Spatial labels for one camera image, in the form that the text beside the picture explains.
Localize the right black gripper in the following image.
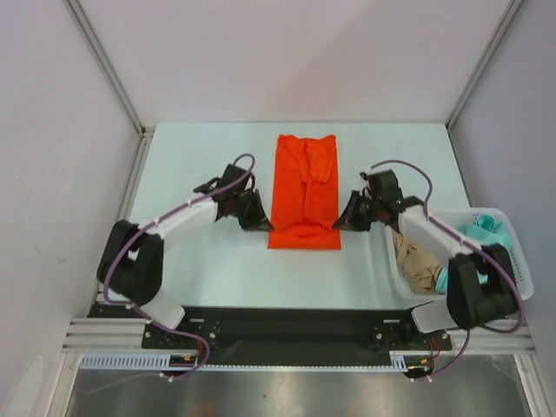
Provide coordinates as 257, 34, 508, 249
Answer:
334, 189, 383, 232

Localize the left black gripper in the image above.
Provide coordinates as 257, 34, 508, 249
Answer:
232, 189, 274, 233

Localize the orange t-shirt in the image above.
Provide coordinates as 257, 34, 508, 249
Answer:
268, 135, 341, 250

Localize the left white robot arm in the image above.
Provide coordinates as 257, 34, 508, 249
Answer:
96, 164, 274, 348

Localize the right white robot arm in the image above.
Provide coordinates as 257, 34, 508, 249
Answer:
334, 170, 524, 348

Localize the beige t-shirt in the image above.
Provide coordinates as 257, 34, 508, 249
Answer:
391, 230, 443, 295

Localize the white plastic basket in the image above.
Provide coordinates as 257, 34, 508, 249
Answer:
385, 208, 533, 303

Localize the teal t-shirt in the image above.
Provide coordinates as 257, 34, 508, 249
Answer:
435, 215, 513, 295

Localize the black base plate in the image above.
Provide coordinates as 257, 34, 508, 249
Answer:
86, 305, 453, 367

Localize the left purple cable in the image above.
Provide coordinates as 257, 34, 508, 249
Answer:
103, 154, 257, 335

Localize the white slotted cable duct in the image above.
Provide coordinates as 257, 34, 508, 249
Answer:
79, 353, 431, 373

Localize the right aluminium frame post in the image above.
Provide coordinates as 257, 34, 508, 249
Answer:
445, 0, 527, 135

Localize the aluminium frame post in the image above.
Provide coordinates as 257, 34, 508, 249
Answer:
63, 0, 149, 137
445, 0, 527, 135

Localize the left aluminium frame post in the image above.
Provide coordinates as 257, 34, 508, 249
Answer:
63, 0, 149, 137

